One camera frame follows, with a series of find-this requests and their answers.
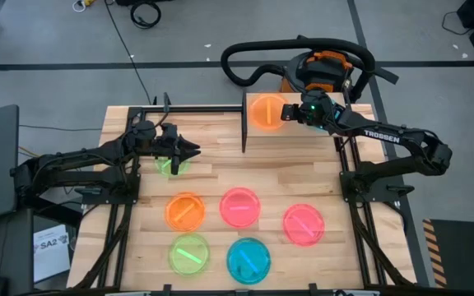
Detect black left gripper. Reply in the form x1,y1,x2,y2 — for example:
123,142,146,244
153,122,202,177

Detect translucent green plastic plate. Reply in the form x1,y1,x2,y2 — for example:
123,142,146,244
168,233,211,276
154,155,192,178

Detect translucent orange plastic plate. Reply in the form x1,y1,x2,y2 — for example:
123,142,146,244
248,93,290,132
164,191,207,233

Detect translucent pink plastic plate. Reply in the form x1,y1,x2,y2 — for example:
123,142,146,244
219,187,262,229
281,203,326,247

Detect translucent blue plastic plate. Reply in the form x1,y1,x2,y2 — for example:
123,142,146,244
225,237,272,285

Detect wooden shelf with black sides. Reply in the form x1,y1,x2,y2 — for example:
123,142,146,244
240,88,356,154

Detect orange and black shop vacuum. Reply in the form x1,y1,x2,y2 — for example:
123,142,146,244
280,49,356,102

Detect white SA2 printed sheet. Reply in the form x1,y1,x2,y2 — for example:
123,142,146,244
33,224,72,284

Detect black mat with hazard stripes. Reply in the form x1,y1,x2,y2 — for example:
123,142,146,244
421,218,474,296

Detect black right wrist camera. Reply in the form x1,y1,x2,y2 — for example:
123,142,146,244
281,104,302,123

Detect black aluminium table frame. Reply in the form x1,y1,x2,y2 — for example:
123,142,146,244
72,93,417,296

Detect black vacuum hose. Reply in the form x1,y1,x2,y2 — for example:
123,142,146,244
220,35,401,104

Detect long thin black cable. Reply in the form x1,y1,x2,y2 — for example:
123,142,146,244
104,0,154,106

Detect coiled black cable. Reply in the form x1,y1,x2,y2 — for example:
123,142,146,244
128,1,163,30

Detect white cable with yellow plug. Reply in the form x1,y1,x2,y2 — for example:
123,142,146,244
71,0,96,13

